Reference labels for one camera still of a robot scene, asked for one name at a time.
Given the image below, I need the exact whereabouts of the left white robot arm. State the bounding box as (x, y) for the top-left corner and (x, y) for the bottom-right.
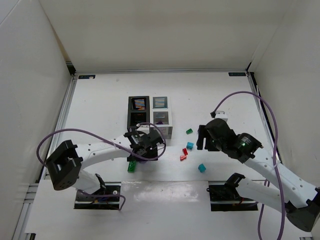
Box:
(45, 130), (166, 194)

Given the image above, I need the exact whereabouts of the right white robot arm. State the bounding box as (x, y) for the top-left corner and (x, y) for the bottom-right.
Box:
(196, 118), (320, 232)

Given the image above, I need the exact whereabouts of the green flat lego plate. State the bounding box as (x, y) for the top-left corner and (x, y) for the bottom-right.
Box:
(127, 161), (137, 173)

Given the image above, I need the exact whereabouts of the small green sloped lego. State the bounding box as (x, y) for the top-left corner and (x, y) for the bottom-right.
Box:
(186, 128), (193, 135)

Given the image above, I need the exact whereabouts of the cyan small lego brick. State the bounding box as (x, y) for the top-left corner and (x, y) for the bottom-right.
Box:
(186, 142), (194, 150)

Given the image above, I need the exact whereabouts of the cyan lego brick lower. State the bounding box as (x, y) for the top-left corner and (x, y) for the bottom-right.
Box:
(198, 164), (206, 173)

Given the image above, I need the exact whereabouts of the red curved lego upper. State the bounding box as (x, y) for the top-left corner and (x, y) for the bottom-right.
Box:
(182, 148), (188, 156)

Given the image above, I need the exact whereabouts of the red curved lego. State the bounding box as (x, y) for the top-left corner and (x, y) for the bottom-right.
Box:
(179, 155), (187, 161)
(182, 148), (188, 156)

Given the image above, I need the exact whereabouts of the red curved lego lower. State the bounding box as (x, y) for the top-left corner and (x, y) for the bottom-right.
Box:
(179, 155), (187, 161)

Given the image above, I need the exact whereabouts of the black slotted container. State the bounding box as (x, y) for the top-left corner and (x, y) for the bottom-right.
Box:
(127, 96), (150, 132)

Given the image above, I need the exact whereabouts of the white slotted container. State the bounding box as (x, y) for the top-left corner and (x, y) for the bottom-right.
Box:
(150, 96), (173, 139)

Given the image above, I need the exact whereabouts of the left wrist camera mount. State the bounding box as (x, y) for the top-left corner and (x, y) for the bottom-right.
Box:
(136, 123), (150, 134)

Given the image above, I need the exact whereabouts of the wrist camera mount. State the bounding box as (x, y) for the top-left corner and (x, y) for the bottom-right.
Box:
(136, 123), (150, 134)
(210, 110), (228, 122)

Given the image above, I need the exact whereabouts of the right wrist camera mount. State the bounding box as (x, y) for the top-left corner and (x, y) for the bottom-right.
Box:
(210, 110), (228, 122)

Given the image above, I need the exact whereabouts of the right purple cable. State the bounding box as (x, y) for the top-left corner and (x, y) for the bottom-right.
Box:
(212, 91), (286, 240)

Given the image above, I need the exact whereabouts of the purple cable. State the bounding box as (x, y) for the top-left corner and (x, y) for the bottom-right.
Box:
(212, 91), (286, 240)
(36, 122), (166, 211)

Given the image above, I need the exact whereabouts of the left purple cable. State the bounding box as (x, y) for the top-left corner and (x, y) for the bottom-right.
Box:
(36, 122), (166, 211)

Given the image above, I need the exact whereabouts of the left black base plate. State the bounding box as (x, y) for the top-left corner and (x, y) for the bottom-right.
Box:
(73, 182), (126, 211)

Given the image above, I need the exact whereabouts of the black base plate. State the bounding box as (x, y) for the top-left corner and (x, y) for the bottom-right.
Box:
(73, 182), (126, 211)
(206, 182), (258, 212)

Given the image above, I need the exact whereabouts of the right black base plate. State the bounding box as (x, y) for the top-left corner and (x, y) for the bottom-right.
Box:
(206, 182), (258, 212)

